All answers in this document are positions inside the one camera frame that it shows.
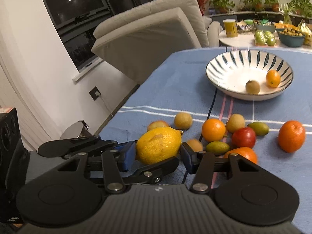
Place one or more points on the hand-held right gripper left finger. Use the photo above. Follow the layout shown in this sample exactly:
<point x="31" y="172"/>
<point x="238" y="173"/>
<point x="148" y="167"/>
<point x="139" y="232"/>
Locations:
<point x="129" y="156"/>

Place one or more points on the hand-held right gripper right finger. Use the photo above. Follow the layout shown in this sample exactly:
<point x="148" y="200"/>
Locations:
<point x="185" y="157"/>

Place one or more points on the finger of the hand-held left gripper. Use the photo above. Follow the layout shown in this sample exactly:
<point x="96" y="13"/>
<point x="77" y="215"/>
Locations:
<point x="156" y="169"/>
<point x="80" y="143"/>

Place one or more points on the yellow lemon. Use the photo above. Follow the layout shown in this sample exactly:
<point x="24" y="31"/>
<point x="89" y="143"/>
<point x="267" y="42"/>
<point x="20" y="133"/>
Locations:
<point x="158" y="147"/>

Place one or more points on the large orange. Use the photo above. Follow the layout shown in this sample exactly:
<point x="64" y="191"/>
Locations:
<point x="213" y="129"/>
<point x="291" y="136"/>
<point x="241" y="154"/>

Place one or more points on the red yellow apple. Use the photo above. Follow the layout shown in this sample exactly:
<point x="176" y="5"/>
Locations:
<point x="157" y="125"/>

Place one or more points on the red plum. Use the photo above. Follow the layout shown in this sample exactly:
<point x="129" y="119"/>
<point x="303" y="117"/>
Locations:
<point x="243" y="137"/>

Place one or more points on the small green fruit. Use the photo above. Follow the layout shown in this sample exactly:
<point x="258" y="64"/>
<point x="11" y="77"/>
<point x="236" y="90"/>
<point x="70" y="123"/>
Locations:
<point x="258" y="128"/>
<point x="217" y="148"/>

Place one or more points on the striped white ceramic bowl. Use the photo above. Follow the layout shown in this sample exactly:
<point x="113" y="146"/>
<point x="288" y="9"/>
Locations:
<point x="234" y="78"/>

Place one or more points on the small orange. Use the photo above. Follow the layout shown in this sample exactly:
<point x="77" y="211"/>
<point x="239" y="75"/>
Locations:
<point x="273" y="78"/>

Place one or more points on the pack of green fruits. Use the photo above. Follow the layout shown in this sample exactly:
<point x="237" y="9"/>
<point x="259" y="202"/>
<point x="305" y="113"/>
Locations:
<point x="264" y="37"/>

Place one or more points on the silver metal container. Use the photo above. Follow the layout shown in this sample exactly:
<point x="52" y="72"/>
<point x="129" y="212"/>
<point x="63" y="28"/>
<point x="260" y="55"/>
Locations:
<point x="72" y="129"/>

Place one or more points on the blue striped tablecloth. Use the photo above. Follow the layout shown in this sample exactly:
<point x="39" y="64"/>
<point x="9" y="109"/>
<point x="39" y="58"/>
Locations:
<point x="175" y="82"/>

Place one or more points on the grey recliner armchair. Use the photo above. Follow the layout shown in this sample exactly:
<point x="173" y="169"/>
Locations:
<point x="146" y="36"/>

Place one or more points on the white round coffee table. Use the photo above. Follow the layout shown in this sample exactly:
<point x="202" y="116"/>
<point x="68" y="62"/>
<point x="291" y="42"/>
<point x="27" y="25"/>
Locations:
<point x="225" y="41"/>

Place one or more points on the grey pillow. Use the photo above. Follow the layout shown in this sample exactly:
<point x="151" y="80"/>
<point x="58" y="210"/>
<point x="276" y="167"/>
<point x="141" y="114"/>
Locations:
<point x="206" y="22"/>

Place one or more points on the yellow canister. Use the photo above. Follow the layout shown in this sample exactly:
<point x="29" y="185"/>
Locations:
<point x="230" y="28"/>

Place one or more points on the dark window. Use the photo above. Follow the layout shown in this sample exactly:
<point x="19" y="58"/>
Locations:
<point x="73" y="4"/>

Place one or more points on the snack plate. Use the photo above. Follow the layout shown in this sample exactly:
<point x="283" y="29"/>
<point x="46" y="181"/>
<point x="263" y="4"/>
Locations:
<point x="243" y="26"/>

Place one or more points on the small teal bowl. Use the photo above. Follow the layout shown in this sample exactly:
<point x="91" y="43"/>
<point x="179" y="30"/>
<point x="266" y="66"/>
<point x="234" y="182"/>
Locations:
<point x="264" y="27"/>

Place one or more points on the television cabinet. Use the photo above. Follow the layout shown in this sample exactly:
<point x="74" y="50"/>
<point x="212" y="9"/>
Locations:
<point x="243" y="13"/>

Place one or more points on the large teal bowl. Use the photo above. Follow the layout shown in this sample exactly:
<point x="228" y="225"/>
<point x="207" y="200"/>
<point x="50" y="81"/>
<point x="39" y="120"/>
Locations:
<point x="291" y="41"/>

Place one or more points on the potted green plant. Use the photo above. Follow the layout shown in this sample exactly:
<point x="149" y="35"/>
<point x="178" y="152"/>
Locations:
<point x="221" y="3"/>
<point x="258" y="1"/>
<point x="298" y="6"/>
<point x="275" y="3"/>

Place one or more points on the pile of brown longans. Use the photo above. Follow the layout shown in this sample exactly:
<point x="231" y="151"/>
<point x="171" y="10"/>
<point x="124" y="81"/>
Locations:
<point x="291" y="31"/>

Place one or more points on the orange fruit tray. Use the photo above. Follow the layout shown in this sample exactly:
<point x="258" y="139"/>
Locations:
<point x="284" y="25"/>

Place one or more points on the glass vase with plant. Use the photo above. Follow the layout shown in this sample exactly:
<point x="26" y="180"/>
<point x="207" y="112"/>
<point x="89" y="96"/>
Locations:
<point x="287" y="19"/>

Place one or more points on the bunch of bananas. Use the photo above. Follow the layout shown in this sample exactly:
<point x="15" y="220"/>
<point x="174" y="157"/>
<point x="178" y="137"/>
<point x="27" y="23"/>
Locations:
<point x="304" y="28"/>

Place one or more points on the wall socket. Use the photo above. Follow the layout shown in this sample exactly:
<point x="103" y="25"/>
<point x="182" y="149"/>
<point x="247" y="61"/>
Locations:
<point x="94" y="93"/>

